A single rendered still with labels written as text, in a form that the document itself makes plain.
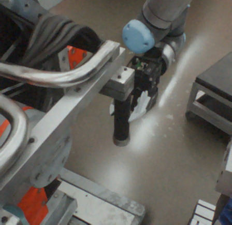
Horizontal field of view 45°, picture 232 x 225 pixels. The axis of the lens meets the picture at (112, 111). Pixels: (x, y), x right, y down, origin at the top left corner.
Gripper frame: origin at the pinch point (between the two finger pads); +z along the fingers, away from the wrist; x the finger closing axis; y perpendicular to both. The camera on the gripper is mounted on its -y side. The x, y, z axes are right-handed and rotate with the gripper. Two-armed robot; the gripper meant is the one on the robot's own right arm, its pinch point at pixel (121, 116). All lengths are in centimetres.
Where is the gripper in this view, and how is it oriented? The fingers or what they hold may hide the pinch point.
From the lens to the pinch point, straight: 62.9
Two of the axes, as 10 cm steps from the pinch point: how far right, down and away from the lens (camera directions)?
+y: 0.0, -7.1, -7.1
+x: 8.9, 3.3, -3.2
